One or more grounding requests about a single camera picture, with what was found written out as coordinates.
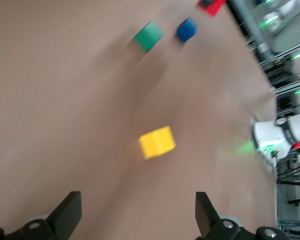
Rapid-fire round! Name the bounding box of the grey metal frame pole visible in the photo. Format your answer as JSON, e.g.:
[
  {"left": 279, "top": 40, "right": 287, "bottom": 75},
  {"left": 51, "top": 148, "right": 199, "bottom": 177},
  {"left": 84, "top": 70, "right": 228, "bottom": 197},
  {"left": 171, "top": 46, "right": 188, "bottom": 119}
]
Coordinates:
[{"left": 228, "top": 0, "right": 276, "bottom": 65}]

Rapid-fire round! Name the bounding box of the red wooden block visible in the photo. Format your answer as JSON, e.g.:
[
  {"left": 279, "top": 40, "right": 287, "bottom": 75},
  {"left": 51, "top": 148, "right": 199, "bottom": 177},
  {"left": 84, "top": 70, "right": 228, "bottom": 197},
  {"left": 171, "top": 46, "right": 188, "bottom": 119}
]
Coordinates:
[{"left": 195, "top": 0, "right": 228, "bottom": 19}]

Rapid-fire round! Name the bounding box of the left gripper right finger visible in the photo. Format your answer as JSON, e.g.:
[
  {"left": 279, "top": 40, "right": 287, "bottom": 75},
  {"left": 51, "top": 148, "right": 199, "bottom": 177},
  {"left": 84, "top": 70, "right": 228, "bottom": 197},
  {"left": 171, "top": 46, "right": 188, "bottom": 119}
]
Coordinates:
[{"left": 195, "top": 191, "right": 249, "bottom": 240}]

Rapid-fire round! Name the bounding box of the blue wooden block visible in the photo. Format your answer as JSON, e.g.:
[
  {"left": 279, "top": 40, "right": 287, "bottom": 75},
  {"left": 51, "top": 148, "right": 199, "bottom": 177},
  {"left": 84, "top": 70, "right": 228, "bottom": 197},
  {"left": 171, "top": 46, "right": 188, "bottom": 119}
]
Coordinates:
[{"left": 175, "top": 16, "right": 199, "bottom": 43}]

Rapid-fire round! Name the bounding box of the yellow wooden block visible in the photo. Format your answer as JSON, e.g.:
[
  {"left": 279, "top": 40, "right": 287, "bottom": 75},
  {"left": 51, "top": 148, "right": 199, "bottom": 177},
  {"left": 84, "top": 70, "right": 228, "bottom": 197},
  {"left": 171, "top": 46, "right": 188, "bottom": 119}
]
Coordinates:
[{"left": 137, "top": 125, "right": 177, "bottom": 161}]

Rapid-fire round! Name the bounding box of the brown paper table cover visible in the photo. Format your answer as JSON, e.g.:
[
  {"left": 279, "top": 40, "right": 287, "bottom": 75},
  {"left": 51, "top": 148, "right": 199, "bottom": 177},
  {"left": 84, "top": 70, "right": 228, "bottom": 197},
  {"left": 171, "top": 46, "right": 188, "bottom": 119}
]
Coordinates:
[{"left": 0, "top": 0, "right": 279, "bottom": 240}]

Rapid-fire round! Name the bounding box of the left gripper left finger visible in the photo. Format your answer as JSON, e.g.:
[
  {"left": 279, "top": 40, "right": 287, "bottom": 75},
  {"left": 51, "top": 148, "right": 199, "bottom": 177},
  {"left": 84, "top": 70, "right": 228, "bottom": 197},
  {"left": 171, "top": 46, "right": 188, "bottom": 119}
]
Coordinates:
[{"left": 19, "top": 191, "right": 83, "bottom": 240}]

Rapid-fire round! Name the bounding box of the green wooden block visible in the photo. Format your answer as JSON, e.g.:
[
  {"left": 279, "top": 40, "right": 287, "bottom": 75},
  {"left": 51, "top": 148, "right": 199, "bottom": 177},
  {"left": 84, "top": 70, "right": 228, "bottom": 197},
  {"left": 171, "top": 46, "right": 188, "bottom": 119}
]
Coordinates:
[{"left": 133, "top": 20, "right": 165, "bottom": 53}]

